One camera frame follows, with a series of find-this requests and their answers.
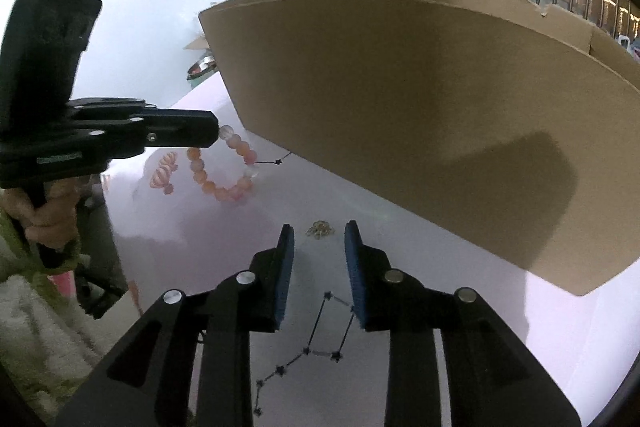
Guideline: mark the white plastic bag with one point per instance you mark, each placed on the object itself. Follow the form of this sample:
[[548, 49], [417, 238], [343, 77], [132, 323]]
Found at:
[[627, 47]]

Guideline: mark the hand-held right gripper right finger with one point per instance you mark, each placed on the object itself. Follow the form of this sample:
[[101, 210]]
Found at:
[[354, 267]]

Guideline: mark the metal bowl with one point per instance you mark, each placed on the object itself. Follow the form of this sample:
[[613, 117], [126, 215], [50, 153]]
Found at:
[[202, 68]]

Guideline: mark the person's left hand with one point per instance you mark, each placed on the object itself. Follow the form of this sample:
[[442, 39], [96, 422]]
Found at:
[[55, 222]]

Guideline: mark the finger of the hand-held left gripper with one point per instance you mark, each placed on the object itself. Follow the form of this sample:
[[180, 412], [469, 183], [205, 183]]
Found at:
[[175, 139], [180, 119]]

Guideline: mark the person's fuzzy robe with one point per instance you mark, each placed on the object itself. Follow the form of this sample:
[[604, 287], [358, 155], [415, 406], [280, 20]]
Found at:
[[30, 332]]

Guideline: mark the large brown cardboard box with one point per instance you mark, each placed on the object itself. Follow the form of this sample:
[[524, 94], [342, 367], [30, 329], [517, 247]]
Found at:
[[425, 107]]

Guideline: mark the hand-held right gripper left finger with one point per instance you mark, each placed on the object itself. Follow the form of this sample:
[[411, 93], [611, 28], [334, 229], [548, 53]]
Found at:
[[286, 267]]

